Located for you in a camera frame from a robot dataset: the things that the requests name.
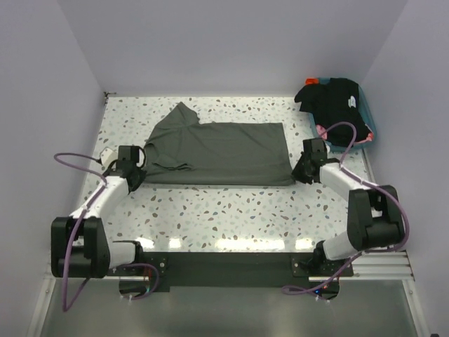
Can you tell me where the grey t shirt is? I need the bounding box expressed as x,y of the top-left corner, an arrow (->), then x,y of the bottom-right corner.
144,103 -> 294,187

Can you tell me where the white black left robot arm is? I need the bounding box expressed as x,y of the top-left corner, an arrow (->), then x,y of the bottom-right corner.
51,145 -> 147,279

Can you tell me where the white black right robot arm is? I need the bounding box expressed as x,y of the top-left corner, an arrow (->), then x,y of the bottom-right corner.
293,138 -> 407,276

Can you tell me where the pink garment in basket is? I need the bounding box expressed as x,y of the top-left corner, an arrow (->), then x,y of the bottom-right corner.
316,124 -> 328,140

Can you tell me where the black t shirt in basket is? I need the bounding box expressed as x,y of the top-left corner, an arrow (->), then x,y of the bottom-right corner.
294,78 -> 374,147

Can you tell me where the orange garment in basket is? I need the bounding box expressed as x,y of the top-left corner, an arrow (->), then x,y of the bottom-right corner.
304,78 -> 320,85

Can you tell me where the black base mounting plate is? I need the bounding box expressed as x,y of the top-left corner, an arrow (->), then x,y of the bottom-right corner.
105,251 -> 352,292

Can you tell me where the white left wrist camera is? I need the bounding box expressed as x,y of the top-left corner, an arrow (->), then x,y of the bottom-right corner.
100,147 -> 118,167

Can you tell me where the aluminium frame rail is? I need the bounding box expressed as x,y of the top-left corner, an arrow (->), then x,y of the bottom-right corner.
43,249 -> 415,282

